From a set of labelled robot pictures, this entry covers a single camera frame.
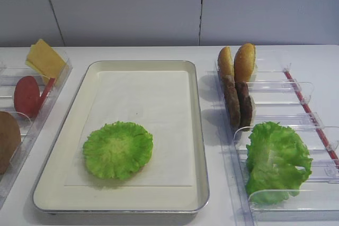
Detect left brown meat patty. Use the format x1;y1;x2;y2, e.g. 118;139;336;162
222;75;240;128

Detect brown meat patty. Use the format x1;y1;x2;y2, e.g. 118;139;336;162
222;75;240;128
235;82;253;128

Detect lettuce leaf on tray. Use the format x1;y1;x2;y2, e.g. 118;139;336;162
82;121;153;180

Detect right brown meat patty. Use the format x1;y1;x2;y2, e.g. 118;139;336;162
235;82;253;128

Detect lettuce leaf in rack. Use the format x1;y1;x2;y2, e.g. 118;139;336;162
245;122;313;205

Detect yellow cheese slices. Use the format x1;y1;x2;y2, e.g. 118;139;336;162
25;39;66;85

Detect red tomato slice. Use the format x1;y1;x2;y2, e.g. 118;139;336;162
14;76;40;118

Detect brown bread slice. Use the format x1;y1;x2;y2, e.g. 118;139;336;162
1;111;21;175

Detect white paper tray liner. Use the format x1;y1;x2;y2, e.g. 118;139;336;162
65;71;194;186

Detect left bun half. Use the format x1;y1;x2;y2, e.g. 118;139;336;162
218;46;234;77

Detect bun half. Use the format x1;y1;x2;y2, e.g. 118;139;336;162
234;43;256;82
218;46;234;77

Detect right bun half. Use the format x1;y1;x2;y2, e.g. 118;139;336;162
234;43;256;82

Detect clear right ingredient rack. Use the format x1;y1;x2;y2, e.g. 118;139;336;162
212;52;338;225

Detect clear ingredient rack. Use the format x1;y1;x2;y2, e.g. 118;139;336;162
212;52;338;225
1;47;72;206

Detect clear left ingredient rack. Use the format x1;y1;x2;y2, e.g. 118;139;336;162
1;47;72;206

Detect cream metal serving tray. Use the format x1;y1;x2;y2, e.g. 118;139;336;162
33;60;209;213

